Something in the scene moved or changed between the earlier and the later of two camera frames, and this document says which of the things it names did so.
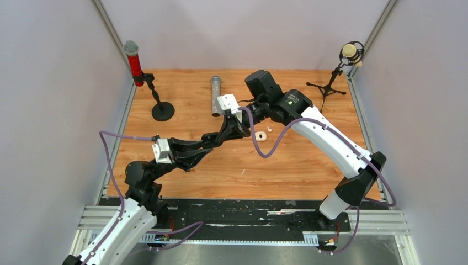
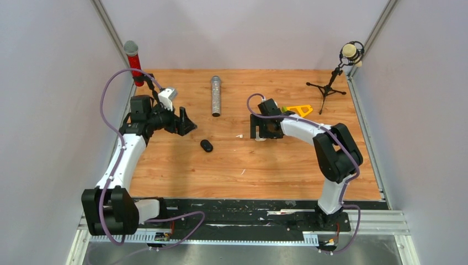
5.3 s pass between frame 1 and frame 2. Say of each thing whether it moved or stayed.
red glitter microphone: stayed
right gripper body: moved
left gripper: moved
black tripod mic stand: stayed
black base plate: stayed
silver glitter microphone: stayed
